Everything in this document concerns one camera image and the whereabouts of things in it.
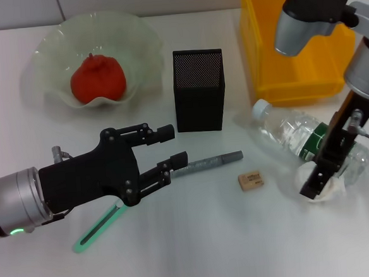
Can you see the left gripper metal connector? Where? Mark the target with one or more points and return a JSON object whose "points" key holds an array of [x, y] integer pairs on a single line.
{"points": [[58, 152]]}

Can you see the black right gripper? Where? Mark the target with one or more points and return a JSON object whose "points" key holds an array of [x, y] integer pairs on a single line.
{"points": [[351, 123]]}

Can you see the red apple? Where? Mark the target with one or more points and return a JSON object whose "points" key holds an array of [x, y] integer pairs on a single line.
{"points": [[98, 81]]}

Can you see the clear plastic water bottle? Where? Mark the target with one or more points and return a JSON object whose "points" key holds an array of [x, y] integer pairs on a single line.
{"points": [[285, 128]]}

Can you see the green glass fruit plate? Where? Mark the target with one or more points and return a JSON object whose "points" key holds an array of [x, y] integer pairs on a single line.
{"points": [[127, 38]]}

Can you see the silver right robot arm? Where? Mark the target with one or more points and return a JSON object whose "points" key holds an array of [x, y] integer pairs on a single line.
{"points": [[309, 19]]}

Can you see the white paper ball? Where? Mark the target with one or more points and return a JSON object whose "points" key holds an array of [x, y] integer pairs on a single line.
{"points": [[304, 176]]}

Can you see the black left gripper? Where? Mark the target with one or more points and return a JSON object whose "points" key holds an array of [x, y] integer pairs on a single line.
{"points": [[95, 176]]}

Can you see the black mesh pen holder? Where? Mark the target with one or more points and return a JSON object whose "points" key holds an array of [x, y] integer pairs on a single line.
{"points": [[198, 106]]}

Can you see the green utility knife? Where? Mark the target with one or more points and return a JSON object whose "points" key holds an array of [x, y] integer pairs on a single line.
{"points": [[90, 237]]}

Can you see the tan eraser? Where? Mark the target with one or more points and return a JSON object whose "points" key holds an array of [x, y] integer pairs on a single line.
{"points": [[250, 180]]}

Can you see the grey pen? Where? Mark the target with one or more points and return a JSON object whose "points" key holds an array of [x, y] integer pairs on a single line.
{"points": [[211, 162]]}

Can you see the yellow plastic bin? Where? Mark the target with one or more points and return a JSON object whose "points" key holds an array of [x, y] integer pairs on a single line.
{"points": [[260, 44]]}

